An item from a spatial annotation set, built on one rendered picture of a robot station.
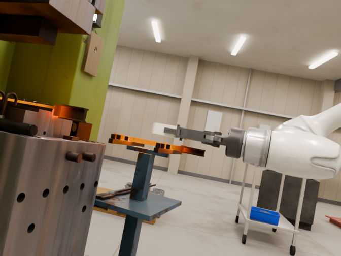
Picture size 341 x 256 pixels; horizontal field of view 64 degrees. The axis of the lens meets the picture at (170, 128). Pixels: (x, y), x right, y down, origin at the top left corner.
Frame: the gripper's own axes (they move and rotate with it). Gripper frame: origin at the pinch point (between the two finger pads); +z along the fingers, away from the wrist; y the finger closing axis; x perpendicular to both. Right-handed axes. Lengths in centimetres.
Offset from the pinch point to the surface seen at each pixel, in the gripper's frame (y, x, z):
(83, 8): 1.4, 33.5, 35.1
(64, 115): -0.8, -0.9, 32.2
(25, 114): -12.5, -2.8, 35.1
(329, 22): 495, 275, -118
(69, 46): 22, 28, 55
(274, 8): 452, 275, -16
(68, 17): -4.3, 27.8, 35.1
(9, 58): 21, 20, 83
